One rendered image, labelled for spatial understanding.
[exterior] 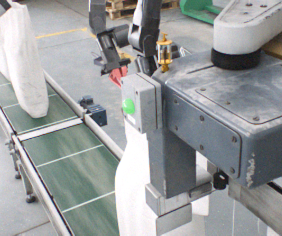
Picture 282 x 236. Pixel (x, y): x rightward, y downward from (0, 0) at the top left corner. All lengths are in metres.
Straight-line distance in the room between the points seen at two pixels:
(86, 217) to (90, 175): 0.31
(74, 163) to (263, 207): 1.49
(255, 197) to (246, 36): 0.33
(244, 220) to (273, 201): 1.57
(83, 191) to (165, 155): 1.26
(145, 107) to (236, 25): 0.21
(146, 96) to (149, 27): 0.40
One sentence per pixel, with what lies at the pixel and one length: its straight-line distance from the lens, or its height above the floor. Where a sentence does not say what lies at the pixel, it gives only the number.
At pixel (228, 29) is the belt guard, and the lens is 0.73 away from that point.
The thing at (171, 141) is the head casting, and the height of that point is 1.20.
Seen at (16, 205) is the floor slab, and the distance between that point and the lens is 2.67.
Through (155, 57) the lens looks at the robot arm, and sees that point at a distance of 1.15.
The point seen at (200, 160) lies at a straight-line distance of 1.03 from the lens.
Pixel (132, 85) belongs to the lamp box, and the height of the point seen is 1.33.
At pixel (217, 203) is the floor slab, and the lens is 2.50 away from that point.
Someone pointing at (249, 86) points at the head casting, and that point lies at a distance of 0.69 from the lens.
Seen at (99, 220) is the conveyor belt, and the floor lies 0.38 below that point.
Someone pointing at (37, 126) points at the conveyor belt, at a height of 0.38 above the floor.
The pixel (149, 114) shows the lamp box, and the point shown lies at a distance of 0.72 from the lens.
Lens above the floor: 1.62
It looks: 28 degrees down
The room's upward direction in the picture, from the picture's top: 4 degrees counter-clockwise
